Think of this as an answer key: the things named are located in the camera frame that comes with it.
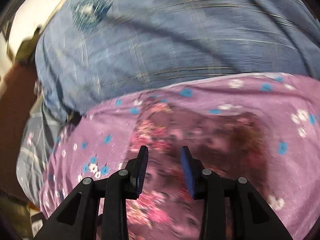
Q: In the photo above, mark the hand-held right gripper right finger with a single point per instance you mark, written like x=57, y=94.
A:
x=187, y=172

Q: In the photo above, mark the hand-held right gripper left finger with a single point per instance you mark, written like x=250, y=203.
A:
x=141, y=170

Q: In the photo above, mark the maroon floral shirt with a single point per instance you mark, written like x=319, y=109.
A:
x=162, y=135

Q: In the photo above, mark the purple floral bedsheet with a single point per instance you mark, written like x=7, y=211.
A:
x=250, y=97

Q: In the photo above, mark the blue plaid quilt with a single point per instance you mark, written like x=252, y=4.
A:
x=175, y=42

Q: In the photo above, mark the brown headboard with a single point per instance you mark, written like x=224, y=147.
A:
x=15, y=105

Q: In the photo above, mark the dark green cloth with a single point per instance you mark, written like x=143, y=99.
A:
x=27, y=48

